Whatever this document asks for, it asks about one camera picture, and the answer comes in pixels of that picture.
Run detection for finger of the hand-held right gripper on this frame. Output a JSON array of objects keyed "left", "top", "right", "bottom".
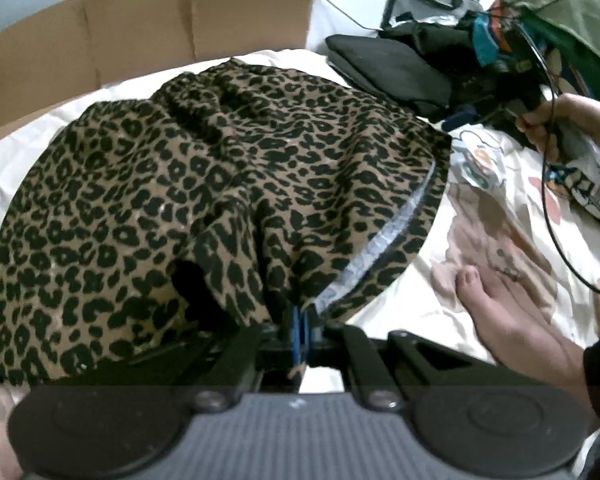
[{"left": 441, "top": 105, "right": 486, "bottom": 133}]

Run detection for black clothes heap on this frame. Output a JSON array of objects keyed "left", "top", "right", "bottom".
[{"left": 377, "top": 10, "right": 506, "bottom": 91}]

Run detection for brown cardboard sheet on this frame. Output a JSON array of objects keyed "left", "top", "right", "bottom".
[{"left": 0, "top": 0, "right": 318, "bottom": 133}]

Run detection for folded black clothes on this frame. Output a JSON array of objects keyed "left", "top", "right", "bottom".
[{"left": 325, "top": 34, "right": 453, "bottom": 121}]

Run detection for person's bare foot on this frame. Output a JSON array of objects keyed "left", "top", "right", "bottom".
[{"left": 455, "top": 265, "right": 596, "bottom": 411}]

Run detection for person's right hand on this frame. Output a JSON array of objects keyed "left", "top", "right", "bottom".
[{"left": 515, "top": 92, "right": 600, "bottom": 166}]

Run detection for teal printed garment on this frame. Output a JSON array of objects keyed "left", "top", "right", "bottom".
[{"left": 472, "top": 0, "right": 600, "bottom": 106}]

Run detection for black cable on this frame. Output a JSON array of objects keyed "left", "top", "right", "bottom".
[{"left": 512, "top": 20, "right": 600, "bottom": 301}]

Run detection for cream bear print bedsheet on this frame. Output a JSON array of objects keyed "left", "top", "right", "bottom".
[{"left": 0, "top": 47, "right": 600, "bottom": 396}]

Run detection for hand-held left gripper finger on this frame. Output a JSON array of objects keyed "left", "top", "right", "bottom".
[
  {"left": 130, "top": 307, "right": 302, "bottom": 413},
  {"left": 301, "top": 307, "right": 486, "bottom": 413}
]

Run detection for leopard print garment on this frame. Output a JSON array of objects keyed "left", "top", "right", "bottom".
[{"left": 0, "top": 57, "right": 453, "bottom": 386}]

